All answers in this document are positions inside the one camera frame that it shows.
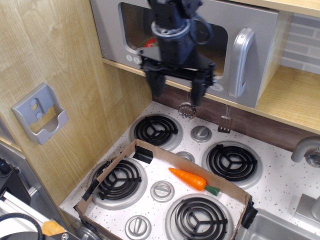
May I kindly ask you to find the wooden shelf unit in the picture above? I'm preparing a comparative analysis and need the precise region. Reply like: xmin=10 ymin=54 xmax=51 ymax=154
xmin=102 ymin=0 xmax=320 ymax=135

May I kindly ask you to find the silver oven front knob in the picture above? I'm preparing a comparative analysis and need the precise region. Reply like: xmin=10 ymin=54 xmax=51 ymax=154
xmin=79 ymin=226 xmax=101 ymax=240

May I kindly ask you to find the brown cardboard frame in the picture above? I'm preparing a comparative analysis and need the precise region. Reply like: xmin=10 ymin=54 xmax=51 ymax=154
xmin=75 ymin=140 xmax=257 ymax=240

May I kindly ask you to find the grey wall phone holder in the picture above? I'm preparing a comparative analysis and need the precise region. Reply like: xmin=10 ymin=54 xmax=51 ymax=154
xmin=11 ymin=82 xmax=69 ymax=145

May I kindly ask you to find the silver front stove knob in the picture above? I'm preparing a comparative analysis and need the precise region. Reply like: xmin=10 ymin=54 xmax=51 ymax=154
xmin=125 ymin=215 xmax=152 ymax=240

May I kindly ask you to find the back right black burner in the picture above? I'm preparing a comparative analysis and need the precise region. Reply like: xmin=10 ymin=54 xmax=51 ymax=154
xmin=202 ymin=143 xmax=258 ymax=182

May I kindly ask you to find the front right black burner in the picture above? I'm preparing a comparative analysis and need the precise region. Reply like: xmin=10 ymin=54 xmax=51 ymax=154
xmin=173 ymin=197 xmax=229 ymax=240

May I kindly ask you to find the silver toy sink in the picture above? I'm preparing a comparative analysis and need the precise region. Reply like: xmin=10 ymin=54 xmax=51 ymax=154
xmin=235 ymin=209 xmax=320 ymax=240

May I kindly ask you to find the silver back stove knob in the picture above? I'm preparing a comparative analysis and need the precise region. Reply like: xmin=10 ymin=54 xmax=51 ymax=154
xmin=190 ymin=125 xmax=212 ymax=143

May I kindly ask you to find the back left black burner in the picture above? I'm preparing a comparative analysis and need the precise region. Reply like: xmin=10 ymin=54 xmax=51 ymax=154
xmin=133 ymin=115 xmax=179 ymax=146

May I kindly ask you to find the red toy strawberry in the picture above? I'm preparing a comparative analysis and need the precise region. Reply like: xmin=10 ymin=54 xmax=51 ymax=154
xmin=143 ymin=37 xmax=158 ymax=48

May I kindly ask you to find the silver stove knob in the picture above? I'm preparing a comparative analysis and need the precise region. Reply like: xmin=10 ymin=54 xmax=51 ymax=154
xmin=190 ymin=125 xmax=212 ymax=143
xmin=150 ymin=180 xmax=175 ymax=203
xmin=125 ymin=215 xmax=152 ymax=240

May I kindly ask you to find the front left black burner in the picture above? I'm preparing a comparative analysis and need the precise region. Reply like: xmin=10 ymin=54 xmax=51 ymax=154
xmin=98 ymin=159 xmax=144 ymax=201

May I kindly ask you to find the silver toy microwave door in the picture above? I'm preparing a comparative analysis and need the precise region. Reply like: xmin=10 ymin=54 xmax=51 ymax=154
xmin=91 ymin=0 xmax=281 ymax=108

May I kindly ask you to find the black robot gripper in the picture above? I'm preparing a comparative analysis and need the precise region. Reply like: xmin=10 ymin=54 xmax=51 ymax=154
xmin=139 ymin=0 xmax=215 ymax=106

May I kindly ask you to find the grey toy faucet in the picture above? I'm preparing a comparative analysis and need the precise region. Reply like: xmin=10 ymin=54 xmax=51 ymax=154
xmin=291 ymin=136 xmax=320 ymax=168

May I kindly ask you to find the black braided cable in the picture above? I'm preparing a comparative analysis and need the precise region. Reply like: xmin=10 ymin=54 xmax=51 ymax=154
xmin=0 ymin=212 xmax=44 ymax=240

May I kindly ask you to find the grey faucet handle base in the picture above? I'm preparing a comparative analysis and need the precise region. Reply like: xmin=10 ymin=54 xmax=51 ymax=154
xmin=294 ymin=194 xmax=320 ymax=228

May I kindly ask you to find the hanging silver toy spatula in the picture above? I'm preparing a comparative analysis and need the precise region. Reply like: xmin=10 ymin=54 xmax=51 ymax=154
xmin=217 ymin=104 xmax=233 ymax=134

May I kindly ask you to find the hanging silver strainer spoon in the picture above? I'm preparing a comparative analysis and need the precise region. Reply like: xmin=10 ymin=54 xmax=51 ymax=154
xmin=178 ymin=92 xmax=197 ymax=120

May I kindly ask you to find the orange tape piece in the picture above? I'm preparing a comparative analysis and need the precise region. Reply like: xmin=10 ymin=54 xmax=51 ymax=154
xmin=41 ymin=220 xmax=65 ymax=236

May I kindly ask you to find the silver centre stove knob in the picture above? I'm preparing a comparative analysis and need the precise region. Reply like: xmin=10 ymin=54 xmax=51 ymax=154
xmin=150 ymin=180 xmax=175 ymax=203

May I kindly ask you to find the orange toy carrot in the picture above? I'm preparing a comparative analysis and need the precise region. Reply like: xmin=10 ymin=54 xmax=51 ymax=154
xmin=168 ymin=167 xmax=220 ymax=196

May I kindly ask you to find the green toy plate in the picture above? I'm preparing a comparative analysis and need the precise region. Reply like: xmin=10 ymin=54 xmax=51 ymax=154
xmin=138 ymin=37 xmax=158 ymax=48

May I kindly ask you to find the small silver middle knob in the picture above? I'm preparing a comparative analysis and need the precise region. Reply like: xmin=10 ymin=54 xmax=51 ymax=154
xmin=176 ymin=151 xmax=195 ymax=163

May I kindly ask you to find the black burner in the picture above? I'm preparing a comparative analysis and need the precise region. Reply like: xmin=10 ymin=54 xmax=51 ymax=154
xmin=98 ymin=159 xmax=144 ymax=201
xmin=173 ymin=197 xmax=229 ymax=240
xmin=133 ymin=115 xmax=179 ymax=146
xmin=202 ymin=143 xmax=258 ymax=182

